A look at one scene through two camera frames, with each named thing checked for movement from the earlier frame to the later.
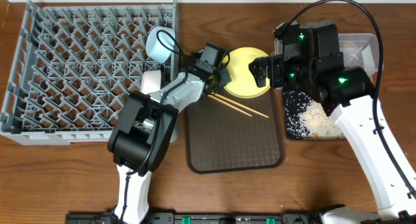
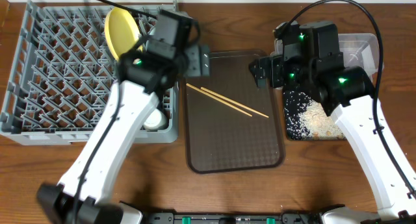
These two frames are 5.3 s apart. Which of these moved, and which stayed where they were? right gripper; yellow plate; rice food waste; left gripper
Moved: yellow plate; left gripper
Stayed: rice food waste; right gripper
